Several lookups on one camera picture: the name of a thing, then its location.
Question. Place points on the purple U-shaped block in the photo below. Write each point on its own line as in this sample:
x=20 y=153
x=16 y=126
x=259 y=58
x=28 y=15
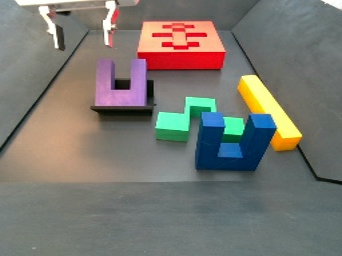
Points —
x=105 y=70

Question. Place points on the green zigzag block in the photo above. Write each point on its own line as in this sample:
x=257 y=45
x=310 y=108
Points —
x=172 y=125

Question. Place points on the red slotted board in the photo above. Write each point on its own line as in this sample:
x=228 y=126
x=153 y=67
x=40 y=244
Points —
x=180 y=45

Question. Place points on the yellow long block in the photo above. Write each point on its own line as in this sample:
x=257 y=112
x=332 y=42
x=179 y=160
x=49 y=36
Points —
x=261 y=103

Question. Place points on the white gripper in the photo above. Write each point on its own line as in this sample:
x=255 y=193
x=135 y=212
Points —
x=54 y=30

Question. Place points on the blue U-shaped block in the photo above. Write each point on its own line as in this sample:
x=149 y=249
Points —
x=227 y=156

